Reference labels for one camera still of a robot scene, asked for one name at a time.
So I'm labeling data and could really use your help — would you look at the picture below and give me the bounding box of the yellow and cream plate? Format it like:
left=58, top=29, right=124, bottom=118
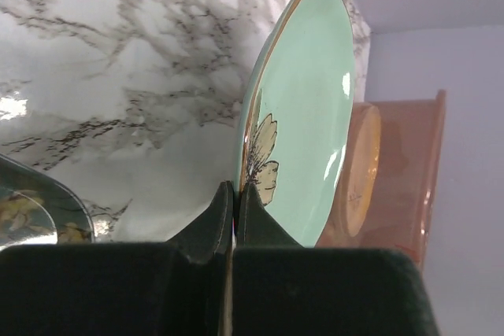
left=337, top=102, right=381, bottom=238

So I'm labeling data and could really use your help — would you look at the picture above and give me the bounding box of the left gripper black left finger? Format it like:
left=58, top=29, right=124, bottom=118
left=165, top=181, right=234, bottom=335

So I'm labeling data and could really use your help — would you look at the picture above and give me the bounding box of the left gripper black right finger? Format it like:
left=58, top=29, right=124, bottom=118
left=235, top=183, right=301, bottom=248

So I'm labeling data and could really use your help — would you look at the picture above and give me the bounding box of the transparent pink plastic bin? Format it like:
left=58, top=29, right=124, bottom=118
left=317, top=90, right=447, bottom=268

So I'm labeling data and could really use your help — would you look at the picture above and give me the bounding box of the floral teal tray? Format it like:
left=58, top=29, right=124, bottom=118
left=1, top=155, right=95, bottom=249

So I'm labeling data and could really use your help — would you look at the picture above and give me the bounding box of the green and cream plate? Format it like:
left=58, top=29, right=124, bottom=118
left=233, top=0, right=355, bottom=247

